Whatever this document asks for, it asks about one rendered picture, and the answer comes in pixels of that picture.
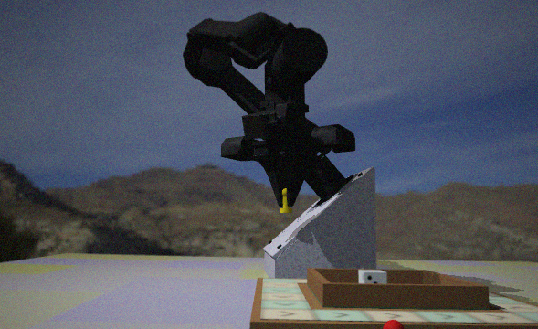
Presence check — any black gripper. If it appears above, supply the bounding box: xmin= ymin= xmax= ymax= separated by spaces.
xmin=221 ymin=90 xmax=355 ymax=207

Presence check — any white die with black pips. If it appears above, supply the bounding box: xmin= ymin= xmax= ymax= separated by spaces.
xmin=359 ymin=271 xmax=386 ymax=283

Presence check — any yellow pawn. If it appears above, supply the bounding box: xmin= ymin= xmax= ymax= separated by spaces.
xmin=280 ymin=188 xmax=292 ymax=213

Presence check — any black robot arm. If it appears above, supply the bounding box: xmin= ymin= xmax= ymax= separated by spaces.
xmin=183 ymin=12 xmax=354 ymax=205

